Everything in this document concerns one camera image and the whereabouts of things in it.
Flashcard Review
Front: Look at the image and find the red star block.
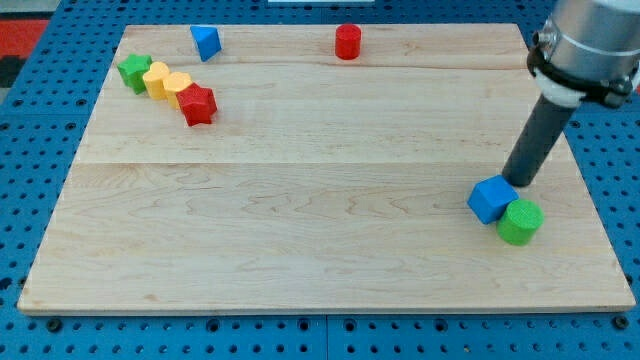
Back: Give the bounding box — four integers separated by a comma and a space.
176, 83, 217, 127

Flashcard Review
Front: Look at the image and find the blue cube block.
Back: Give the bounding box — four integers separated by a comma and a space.
467, 175, 519, 224

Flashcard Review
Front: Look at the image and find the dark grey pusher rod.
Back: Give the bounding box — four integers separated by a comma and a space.
502, 95, 576, 187

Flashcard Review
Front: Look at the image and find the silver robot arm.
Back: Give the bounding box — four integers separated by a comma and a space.
527, 0, 639, 108

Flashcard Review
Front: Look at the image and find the yellow heart block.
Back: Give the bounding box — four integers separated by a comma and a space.
142, 61, 170, 100

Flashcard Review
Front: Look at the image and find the red cylinder block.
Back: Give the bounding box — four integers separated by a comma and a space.
335, 23, 362, 60

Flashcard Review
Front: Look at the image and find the light wooden board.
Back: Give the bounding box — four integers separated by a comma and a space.
17, 24, 636, 316

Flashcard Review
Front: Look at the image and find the green cylinder block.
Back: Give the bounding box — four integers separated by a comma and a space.
496, 199, 545, 246

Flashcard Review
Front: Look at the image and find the green star block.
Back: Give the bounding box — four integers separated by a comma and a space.
117, 53, 152, 94

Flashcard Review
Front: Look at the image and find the blue triangular prism block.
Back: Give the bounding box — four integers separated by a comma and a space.
190, 25, 222, 62

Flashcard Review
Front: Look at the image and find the yellow hexagon block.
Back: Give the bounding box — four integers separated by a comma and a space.
163, 72, 192, 109

